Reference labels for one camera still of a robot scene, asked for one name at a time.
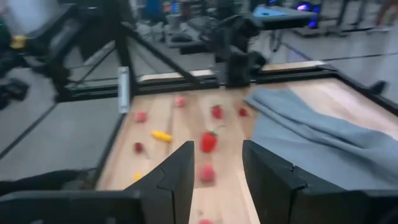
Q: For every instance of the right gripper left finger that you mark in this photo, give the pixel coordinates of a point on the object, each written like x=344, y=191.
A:
x=174, y=193

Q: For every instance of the large red toy strawberry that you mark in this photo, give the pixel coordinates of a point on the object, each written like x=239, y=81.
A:
x=208, y=143

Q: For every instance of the small yellow round object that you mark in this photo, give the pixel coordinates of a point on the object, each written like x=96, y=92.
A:
x=18, y=42

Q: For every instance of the red toy cherry with stem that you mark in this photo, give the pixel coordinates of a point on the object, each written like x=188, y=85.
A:
x=138, y=147

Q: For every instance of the yellow toy banana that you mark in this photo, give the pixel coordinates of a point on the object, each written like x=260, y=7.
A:
x=137, y=176

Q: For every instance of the red toy strawberry green leaves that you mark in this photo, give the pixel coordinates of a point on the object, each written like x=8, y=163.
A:
x=217, y=112

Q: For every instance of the grey cloth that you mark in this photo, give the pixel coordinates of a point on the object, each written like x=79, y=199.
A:
x=311, y=137

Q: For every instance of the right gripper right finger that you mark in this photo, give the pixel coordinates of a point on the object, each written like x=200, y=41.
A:
x=273, y=193

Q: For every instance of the grey screen with light-blue picture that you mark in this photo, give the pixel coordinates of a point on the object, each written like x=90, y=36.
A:
x=280, y=12

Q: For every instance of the small red toy raspberry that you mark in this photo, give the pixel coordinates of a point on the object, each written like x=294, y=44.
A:
x=243, y=112

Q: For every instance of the white metal bracket plate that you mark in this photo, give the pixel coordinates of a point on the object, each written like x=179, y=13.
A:
x=123, y=90

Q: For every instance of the pink toy berry ball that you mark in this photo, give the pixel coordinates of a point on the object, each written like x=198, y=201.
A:
x=140, y=116
x=206, y=221
x=207, y=172
x=179, y=101

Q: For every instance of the yellow pepper toy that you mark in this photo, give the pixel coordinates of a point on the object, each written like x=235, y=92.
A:
x=161, y=136

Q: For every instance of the black metal table frame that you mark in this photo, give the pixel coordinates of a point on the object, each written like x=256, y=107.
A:
x=174, y=86

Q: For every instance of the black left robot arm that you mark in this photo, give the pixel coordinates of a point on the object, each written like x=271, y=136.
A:
x=237, y=68

